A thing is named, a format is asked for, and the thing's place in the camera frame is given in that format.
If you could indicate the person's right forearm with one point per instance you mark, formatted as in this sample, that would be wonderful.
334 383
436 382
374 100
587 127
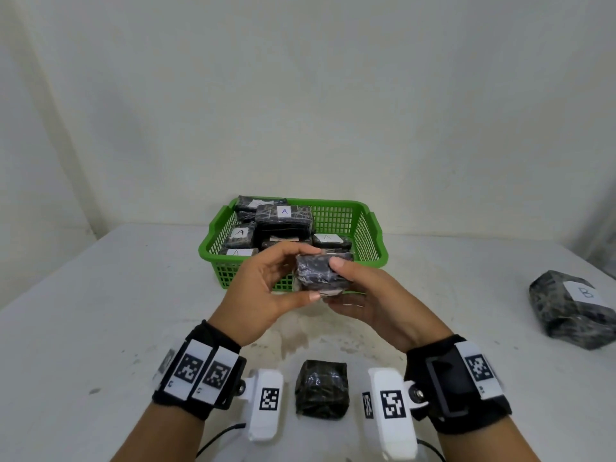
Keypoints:
486 447

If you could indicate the person's right hand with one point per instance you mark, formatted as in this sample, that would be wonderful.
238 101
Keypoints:
399 317

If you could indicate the person's left forearm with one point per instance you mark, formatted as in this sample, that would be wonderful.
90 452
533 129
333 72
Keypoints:
159 437

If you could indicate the green plastic basket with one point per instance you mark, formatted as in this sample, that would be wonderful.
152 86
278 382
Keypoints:
208 252

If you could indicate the small black cube packet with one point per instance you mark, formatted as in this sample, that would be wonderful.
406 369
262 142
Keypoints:
320 389

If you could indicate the black packets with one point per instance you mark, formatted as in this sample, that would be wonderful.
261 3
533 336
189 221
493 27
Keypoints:
332 242

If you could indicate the black wristband with marker tags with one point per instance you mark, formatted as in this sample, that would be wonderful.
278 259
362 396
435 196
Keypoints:
207 341
443 380

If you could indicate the person's left hand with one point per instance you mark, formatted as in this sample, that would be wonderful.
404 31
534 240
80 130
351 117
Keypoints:
245 303

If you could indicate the large black packet labelled B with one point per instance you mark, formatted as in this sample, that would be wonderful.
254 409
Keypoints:
553 307

